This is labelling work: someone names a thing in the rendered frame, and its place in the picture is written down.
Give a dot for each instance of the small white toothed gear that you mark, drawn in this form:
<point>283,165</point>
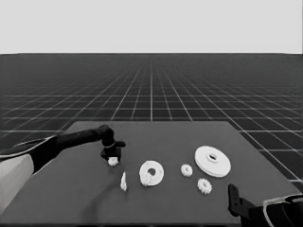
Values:
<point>184,172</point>
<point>143,181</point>
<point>110,162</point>
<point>201,186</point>

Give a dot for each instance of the white round carrier with pins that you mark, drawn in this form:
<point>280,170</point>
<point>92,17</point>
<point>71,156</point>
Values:
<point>159,173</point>

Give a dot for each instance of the large thick white disc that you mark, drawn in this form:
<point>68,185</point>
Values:
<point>217,167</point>

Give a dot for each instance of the small thin white T-shaped piece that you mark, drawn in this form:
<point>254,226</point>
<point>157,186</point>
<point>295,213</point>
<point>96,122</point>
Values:
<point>123,182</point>

